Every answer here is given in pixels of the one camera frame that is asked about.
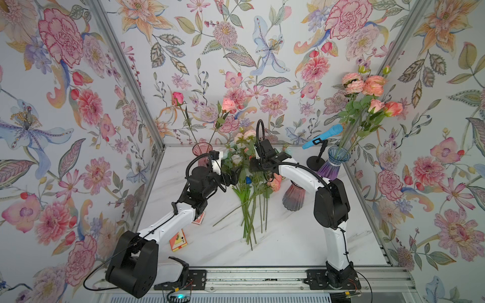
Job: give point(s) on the orange yellow card box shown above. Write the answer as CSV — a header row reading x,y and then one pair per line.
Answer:
x,y
178,241

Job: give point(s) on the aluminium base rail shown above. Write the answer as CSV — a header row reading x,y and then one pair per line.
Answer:
x,y
288,284

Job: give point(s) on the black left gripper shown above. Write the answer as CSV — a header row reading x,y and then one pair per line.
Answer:
x,y
232,179

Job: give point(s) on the pink glass vase back left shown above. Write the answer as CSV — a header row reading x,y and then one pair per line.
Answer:
x,y
200,149

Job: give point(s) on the purple glass vase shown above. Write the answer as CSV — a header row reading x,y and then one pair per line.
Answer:
x,y
336,157

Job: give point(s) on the magenta rose stem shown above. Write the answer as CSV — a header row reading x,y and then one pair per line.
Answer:
x,y
178,101

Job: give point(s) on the blue toy microphone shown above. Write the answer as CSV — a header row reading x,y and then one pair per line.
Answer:
x,y
333,131

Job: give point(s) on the red playing card box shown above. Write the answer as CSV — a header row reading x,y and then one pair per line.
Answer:
x,y
199,220

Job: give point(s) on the pink flower stem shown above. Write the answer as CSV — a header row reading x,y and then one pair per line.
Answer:
x,y
392,109
245,143
369,84
369,119
350,117

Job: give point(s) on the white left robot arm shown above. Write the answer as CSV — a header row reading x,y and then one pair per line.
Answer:
x,y
134,266

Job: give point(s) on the artificial flower bunch on table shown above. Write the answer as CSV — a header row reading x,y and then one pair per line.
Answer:
x,y
253,189

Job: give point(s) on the black microphone stand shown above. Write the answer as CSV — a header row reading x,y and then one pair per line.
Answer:
x,y
315,163

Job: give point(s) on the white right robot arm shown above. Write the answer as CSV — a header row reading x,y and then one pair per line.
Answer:
x,y
331,210

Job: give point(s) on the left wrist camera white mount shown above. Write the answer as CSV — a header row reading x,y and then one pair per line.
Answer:
x,y
216,161

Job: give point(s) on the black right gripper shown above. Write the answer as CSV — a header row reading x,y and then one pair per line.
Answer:
x,y
254,165

